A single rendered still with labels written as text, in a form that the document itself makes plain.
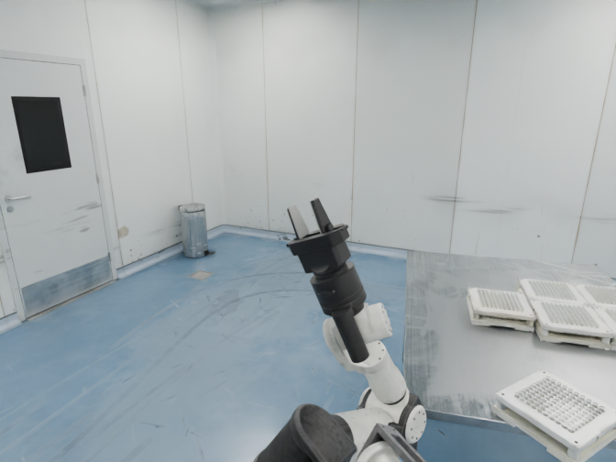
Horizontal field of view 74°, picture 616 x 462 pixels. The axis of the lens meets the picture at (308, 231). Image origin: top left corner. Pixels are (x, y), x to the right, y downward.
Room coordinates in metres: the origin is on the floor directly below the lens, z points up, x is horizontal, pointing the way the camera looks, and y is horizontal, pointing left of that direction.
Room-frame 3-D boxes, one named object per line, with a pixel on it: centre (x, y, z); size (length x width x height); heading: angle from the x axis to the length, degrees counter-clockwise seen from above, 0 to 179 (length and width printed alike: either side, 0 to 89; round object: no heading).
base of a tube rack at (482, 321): (1.66, -0.86, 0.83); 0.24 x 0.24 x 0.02; 75
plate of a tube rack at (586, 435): (1.00, -0.74, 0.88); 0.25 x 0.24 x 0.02; 30
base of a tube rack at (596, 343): (1.53, -1.09, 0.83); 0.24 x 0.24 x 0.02; 75
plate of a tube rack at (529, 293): (1.77, -1.16, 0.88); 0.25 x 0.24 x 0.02; 75
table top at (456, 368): (1.67, -1.01, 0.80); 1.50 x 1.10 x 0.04; 166
